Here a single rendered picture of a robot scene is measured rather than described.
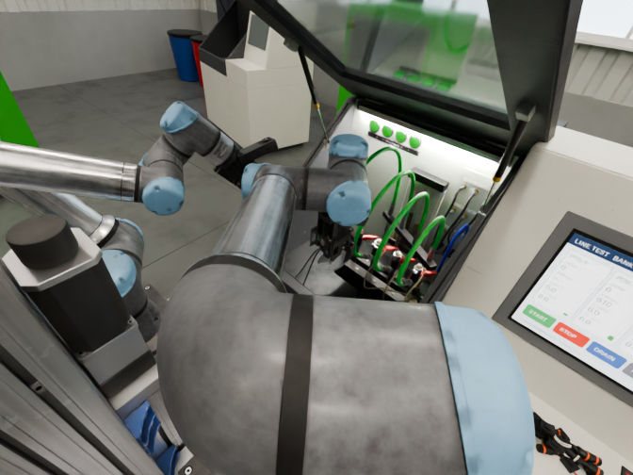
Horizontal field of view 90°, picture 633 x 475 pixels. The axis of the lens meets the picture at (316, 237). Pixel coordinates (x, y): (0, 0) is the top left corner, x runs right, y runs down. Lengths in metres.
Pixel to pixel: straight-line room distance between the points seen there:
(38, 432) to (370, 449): 0.40
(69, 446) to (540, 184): 1.00
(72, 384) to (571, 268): 0.97
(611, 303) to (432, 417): 0.83
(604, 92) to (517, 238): 3.91
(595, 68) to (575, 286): 3.93
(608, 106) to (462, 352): 4.65
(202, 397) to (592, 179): 0.88
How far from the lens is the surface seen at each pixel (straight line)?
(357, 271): 1.20
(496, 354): 0.21
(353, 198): 0.51
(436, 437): 0.20
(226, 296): 0.21
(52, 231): 0.48
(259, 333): 0.18
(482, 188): 1.19
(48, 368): 0.45
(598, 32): 4.78
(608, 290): 0.98
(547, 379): 1.11
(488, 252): 0.99
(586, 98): 4.79
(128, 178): 0.70
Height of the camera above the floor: 1.83
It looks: 40 degrees down
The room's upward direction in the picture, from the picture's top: 6 degrees clockwise
